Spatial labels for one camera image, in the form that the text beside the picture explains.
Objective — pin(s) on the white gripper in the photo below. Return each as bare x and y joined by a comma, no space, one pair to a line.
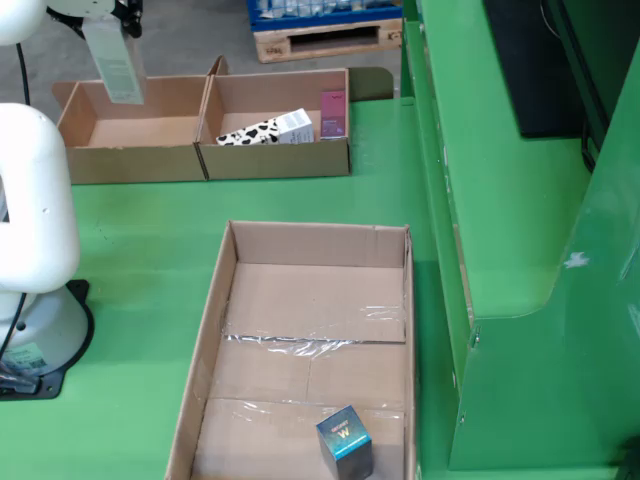
85,9

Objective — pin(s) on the tall white product box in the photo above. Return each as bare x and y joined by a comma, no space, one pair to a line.
117,65

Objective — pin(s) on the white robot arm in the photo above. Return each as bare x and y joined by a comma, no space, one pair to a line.
35,200

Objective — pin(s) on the empty cardboard box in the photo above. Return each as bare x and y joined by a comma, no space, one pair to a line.
130,165

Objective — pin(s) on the cardboard box with olive flap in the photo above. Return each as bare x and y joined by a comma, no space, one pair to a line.
280,95

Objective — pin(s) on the pink product box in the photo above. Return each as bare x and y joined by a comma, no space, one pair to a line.
332,115

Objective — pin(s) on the large shallow cardboard tray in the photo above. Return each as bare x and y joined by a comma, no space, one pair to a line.
310,300

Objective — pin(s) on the blue box with W print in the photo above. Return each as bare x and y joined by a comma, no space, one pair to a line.
345,445

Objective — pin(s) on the wooden pallet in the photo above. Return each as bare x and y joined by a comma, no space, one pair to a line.
270,47

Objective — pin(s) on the cow print carton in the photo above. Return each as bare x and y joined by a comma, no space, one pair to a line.
250,135

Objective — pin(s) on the black flat monitor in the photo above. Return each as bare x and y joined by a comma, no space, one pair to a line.
530,75

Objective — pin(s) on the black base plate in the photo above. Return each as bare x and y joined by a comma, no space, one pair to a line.
75,295

